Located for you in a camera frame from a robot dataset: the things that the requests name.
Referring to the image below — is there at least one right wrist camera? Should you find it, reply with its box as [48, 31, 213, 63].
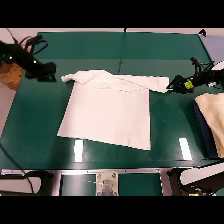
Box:
[189, 56, 206, 73]

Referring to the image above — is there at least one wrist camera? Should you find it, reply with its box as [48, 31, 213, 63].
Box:
[25, 34, 48, 55]
[189, 56, 206, 73]

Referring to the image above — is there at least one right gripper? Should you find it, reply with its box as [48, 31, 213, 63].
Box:
[170, 75, 195, 95]

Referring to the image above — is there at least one silver frame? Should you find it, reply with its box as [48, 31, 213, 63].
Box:
[0, 167, 224, 197]

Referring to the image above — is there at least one dark blue garment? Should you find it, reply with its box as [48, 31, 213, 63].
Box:
[192, 99, 221, 160]

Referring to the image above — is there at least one white T-shirt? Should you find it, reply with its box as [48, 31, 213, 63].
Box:
[56, 69, 171, 151]

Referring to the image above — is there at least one brown cardboard box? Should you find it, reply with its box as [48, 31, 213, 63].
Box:
[0, 62, 25, 91]

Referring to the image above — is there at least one black cable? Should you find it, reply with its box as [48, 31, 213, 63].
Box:
[0, 143, 36, 195]

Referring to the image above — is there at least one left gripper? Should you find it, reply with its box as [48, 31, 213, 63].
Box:
[24, 61, 58, 83]

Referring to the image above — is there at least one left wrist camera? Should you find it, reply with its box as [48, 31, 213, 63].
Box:
[25, 34, 48, 55]

